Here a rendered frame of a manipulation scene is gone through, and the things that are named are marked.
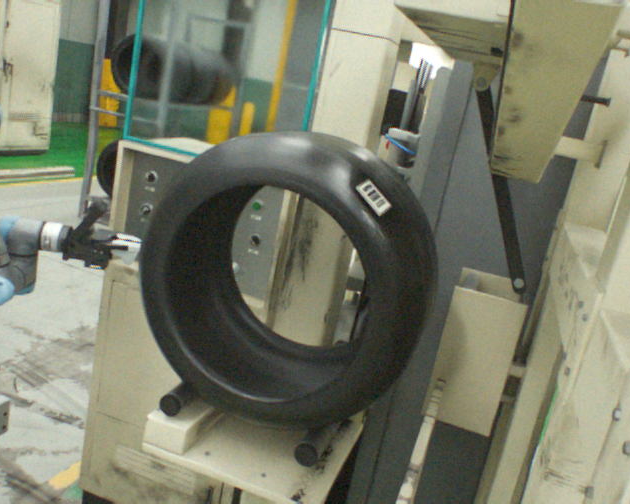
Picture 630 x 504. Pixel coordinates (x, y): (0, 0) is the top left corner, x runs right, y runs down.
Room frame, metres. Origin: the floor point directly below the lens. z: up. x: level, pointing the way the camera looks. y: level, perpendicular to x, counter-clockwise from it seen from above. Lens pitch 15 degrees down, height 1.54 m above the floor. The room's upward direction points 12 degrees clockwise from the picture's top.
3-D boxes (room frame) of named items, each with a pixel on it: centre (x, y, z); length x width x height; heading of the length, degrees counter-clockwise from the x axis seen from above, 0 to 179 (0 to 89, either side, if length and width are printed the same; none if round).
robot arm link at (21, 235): (1.51, 0.72, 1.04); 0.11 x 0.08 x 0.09; 97
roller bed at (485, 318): (1.34, -0.39, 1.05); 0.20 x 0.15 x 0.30; 165
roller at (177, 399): (1.26, 0.17, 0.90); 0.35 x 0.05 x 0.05; 165
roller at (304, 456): (1.18, -0.10, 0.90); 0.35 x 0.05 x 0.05; 165
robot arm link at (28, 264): (1.49, 0.72, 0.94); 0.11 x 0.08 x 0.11; 7
